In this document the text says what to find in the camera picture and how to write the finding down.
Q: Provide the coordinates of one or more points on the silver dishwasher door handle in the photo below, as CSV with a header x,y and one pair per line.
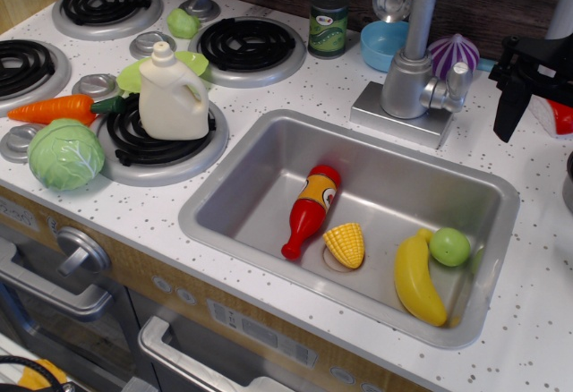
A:
x,y
151,342

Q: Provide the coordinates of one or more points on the back left stove burner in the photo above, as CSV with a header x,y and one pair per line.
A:
x,y
101,20

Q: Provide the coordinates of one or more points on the silver oven dial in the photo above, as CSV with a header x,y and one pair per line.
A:
x,y
81,251

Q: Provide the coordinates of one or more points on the green toy pea can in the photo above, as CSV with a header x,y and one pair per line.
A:
x,y
327,28

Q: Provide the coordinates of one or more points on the silver toy faucet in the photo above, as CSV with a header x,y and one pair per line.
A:
x,y
412,103

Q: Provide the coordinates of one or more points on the silver oven door handle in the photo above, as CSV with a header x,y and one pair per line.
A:
x,y
88,305

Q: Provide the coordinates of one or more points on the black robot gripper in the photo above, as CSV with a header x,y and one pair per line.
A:
x,y
530,67

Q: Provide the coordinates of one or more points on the yellow toy banana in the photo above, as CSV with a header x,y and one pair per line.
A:
x,y
413,282

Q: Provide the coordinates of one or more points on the silver stove knob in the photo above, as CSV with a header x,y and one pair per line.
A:
x,y
14,145
142,45
203,10
97,86

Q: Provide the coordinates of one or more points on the back right stove burner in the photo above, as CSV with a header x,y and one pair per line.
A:
x,y
249,52

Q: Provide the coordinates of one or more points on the green toy apple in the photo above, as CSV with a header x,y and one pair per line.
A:
x,y
450,247

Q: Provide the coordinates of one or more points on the purple white toy onion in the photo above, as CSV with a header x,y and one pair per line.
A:
x,y
451,50

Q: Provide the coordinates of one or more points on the silver stove knob lower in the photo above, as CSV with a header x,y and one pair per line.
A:
x,y
97,86

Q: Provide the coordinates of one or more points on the silver stove knob middle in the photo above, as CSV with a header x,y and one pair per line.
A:
x,y
142,45

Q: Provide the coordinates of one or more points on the green toy cabbage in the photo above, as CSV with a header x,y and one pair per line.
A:
x,y
65,155

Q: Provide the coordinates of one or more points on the silver stove knob top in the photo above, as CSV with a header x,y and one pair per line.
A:
x,y
203,10

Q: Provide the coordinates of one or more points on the far left stove burner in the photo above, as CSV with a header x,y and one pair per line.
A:
x,y
31,71

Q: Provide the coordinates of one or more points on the silver metal sink basin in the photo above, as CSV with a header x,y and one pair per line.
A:
x,y
243,207

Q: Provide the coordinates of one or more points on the front stove burner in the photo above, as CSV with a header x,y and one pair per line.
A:
x,y
136,159

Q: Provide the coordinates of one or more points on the light green toy plate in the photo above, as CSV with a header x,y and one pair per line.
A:
x,y
129,79

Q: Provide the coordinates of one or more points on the stove burner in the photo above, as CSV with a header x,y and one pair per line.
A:
x,y
101,20
249,52
136,159
31,71

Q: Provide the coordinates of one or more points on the silver vertical pole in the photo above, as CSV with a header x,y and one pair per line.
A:
x,y
561,22

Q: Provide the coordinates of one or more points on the red toy ketchup bottle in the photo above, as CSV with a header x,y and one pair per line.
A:
x,y
311,208

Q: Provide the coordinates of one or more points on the blue toy pan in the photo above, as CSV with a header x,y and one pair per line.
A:
x,y
380,41

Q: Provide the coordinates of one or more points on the cream toy detergent bottle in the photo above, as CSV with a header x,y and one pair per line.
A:
x,y
173,103

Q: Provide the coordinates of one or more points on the yellow cloth object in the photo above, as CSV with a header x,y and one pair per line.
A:
x,y
32,379

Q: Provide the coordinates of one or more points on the silver stove knob front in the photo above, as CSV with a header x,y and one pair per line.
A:
x,y
14,145

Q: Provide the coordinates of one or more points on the red white toy cheese wedge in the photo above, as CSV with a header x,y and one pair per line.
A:
x,y
554,117

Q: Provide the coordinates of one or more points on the orange toy carrot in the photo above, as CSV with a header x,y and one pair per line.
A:
x,y
78,107

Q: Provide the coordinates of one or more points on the small green toy lettuce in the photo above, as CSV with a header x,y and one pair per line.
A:
x,y
182,25

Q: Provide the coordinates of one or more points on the yellow toy corn piece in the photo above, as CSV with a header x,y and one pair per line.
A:
x,y
346,244

